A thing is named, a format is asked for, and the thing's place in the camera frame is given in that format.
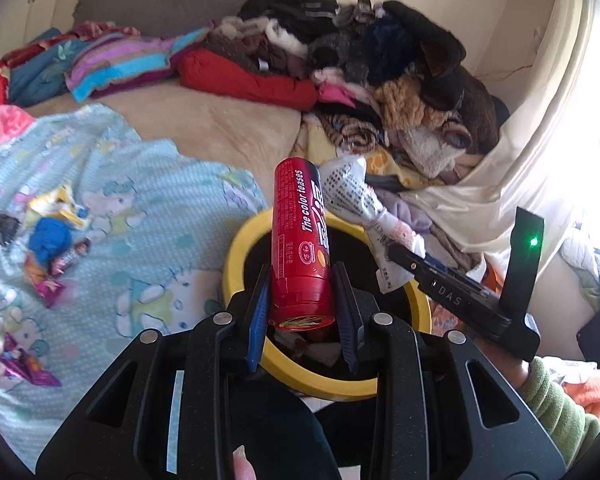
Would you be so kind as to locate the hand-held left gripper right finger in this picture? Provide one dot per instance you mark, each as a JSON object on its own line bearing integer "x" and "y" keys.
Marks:
{"x": 347, "y": 320}

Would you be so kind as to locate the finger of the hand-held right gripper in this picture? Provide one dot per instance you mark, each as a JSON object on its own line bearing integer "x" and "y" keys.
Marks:
{"x": 405, "y": 258}

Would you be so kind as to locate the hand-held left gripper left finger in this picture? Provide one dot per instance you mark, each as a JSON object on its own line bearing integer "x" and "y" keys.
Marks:
{"x": 257, "y": 325}

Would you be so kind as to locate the black bin with yellow rim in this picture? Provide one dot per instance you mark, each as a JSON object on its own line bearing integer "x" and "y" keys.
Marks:
{"x": 234, "y": 270}

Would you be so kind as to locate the white printed plastic bag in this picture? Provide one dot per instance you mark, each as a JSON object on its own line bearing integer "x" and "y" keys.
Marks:
{"x": 350, "y": 195}

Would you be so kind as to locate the red cylindrical snack can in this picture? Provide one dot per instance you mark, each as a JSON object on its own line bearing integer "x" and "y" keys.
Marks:
{"x": 300, "y": 240}

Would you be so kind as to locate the dark candy bar wrapper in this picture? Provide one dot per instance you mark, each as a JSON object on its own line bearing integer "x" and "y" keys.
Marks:
{"x": 72, "y": 255}

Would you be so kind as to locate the pink orange wrapper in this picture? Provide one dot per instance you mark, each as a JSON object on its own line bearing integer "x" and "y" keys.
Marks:
{"x": 45, "y": 285}

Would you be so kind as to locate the blue ball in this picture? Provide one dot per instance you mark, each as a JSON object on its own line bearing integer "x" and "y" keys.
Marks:
{"x": 50, "y": 237}

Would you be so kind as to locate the yellow foil wrapper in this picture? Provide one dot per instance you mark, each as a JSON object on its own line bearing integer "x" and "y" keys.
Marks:
{"x": 55, "y": 205}

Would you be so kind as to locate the purple foil wrapper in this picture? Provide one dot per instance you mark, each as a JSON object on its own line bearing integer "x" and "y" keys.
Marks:
{"x": 25, "y": 370}

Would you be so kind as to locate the person's right forearm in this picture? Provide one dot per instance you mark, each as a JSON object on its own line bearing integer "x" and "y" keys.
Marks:
{"x": 555, "y": 400}

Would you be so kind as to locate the person's left hand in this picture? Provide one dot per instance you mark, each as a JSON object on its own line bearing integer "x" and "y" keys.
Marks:
{"x": 244, "y": 467}

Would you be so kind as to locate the lavender fleece cloth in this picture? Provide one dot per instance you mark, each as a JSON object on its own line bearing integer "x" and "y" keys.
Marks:
{"x": 415, "y": 215}

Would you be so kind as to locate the dark teal cloth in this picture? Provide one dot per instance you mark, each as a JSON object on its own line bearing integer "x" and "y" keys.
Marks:
{"x": 285, "y": 435}

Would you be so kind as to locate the cream satin curtain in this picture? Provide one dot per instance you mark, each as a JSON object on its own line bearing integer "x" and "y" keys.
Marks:
{"x": 530, "y": 160}

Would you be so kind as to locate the light blue cartoon sheet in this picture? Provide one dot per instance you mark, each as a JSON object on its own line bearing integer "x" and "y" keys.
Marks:
{"x": 130, "y": 210}

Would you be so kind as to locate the pile of clothes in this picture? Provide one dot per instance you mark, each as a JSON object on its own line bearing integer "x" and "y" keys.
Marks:
{"x": 380, "y": 60}

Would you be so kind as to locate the beige plush bed cover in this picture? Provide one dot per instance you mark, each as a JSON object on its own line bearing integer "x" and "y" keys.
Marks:
{"x": 205, "y": 130}

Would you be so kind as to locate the red folded blanket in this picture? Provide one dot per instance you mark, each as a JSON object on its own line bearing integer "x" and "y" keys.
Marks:
{"x": 240, "y": 80}

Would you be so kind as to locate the purple striped blanket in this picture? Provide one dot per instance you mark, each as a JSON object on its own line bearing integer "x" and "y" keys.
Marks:
{"x": 120, "y": 60}

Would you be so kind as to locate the pink cartoon blanket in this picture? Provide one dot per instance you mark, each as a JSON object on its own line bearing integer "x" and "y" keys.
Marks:
{"x": 5, "y": 125}

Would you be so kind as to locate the blue floral quilt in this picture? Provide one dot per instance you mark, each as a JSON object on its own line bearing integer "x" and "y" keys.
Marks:
{"x": 40, "y": 75}

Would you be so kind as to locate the grey padded headboard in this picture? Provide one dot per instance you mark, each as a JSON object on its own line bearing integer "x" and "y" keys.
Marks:
{"x": 155, "y": 5}

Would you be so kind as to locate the maroon floral blanket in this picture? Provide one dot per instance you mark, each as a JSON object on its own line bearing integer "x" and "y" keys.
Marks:
{"x": 95, "y": 27}

